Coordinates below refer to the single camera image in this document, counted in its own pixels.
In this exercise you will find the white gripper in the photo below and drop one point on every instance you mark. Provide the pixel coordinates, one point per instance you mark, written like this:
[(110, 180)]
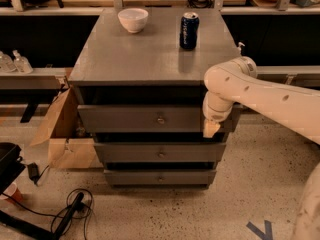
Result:
[(216, 114)]

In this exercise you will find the grey top drawer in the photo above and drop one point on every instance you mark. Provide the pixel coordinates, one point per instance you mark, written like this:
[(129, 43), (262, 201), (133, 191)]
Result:
[(141, 118)]

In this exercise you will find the grey drawer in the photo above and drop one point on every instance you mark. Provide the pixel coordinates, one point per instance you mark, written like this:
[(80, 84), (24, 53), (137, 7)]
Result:
[(183, 177), (141, 118), (159, 152)]

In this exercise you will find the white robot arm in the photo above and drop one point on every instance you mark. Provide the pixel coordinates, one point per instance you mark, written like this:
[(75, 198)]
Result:
[(294, 107)]

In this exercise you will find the grey drawer cabinet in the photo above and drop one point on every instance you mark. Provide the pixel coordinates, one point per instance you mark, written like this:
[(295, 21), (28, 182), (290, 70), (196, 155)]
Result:
[(116, 67)]

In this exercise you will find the grey bottom drawer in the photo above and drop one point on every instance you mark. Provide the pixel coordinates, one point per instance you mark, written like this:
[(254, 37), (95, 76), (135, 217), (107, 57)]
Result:
[(183, 177)]

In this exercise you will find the grey middle drawer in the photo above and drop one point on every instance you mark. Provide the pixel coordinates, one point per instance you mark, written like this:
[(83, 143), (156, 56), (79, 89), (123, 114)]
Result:
[(159, 152)]

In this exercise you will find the blue soda can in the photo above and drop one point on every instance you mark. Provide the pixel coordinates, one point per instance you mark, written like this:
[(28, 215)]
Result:
[(188, 30)]

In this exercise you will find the white ceramic bowl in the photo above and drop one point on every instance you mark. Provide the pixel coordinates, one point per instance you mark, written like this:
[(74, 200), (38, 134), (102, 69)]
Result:
[(133, 19)]

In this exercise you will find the cardboard box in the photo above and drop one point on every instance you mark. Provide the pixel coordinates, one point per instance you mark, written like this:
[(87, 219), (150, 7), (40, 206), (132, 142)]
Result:
[(58, 128)]

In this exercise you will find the black power adapter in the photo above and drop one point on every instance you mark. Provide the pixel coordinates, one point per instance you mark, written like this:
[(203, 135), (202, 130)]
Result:
[(33, 172)]

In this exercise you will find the black bin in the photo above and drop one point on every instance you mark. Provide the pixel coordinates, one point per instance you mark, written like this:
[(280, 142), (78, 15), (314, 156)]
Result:
[(10, 164)]

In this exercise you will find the red plastic cup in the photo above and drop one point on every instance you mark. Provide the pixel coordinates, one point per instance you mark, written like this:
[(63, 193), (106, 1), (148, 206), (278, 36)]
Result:
[(12, 194)]

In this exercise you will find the clear sanitizer bottle left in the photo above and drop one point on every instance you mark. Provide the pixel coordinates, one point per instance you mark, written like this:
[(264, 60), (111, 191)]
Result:
[(6, 63)]

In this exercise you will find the black stand base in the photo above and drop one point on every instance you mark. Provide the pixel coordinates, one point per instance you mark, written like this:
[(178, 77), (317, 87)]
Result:
[(43, 226)]

